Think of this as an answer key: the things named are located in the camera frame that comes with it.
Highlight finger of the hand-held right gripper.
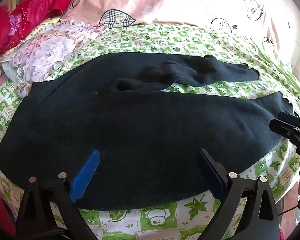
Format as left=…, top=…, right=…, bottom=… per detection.
left=277, top=111, right=300, bottom=130
left=269, top=119, right=300, bottom=142

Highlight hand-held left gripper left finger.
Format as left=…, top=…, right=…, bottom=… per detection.
left=15, top=149, right=101, bottom=240

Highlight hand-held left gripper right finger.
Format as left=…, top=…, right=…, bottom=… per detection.
left=195, top=148, right=282, bottom=240

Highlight dark navy pants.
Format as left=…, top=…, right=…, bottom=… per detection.
left=0, top=52, right=294, bottom=211

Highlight green checkered bed sheet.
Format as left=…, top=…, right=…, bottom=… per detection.
left=0, top=22, right=300, bottom=240

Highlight pale floral ruffled cloth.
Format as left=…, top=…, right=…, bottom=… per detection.
left=0, top=17, right=110, bottom=98

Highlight pink heart print quilt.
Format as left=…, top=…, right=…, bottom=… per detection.
left=61, top=0, right=300, bottom=70

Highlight red floral blanket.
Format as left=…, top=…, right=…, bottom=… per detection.
left=0, top=0, right=80, bottom=63

